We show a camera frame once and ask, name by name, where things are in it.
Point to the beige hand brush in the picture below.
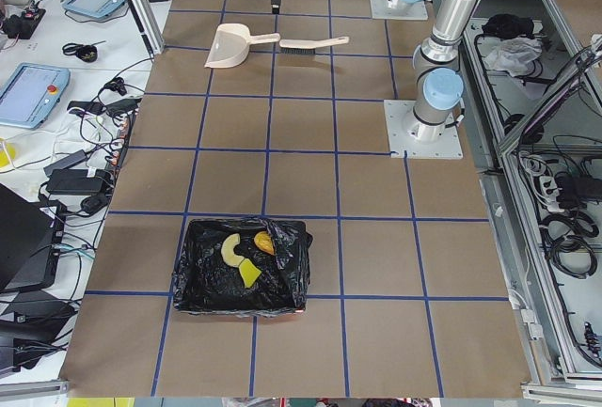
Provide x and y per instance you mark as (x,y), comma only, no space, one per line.
(309,46)

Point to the beige plastic dustpan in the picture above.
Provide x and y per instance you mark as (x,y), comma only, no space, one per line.
(231,45)

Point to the toy croissant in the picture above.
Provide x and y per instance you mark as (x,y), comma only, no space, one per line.
(228,252)

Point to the green yellow sponge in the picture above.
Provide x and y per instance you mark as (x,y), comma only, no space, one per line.
(249,273)

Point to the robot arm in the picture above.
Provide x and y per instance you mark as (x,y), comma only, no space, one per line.
(438,87)

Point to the bin with black bag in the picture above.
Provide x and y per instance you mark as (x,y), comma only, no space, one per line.
(204,284)

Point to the black power strip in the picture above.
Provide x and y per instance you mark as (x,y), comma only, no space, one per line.
(119,145)

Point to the black cloth bundle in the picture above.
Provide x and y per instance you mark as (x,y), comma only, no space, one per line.
(509,26)

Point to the white crumpled cloth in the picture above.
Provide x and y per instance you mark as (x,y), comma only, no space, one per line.
(515,56)

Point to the blue teach pendant near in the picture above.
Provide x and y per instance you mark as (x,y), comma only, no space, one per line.
(31,93)

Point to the black power adapter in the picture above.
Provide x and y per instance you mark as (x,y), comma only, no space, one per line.
(77,182)

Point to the black laptop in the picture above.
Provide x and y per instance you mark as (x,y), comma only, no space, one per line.
(30,235)

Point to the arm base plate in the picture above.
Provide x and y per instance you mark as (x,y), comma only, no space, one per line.
(401,10)
(410,138)

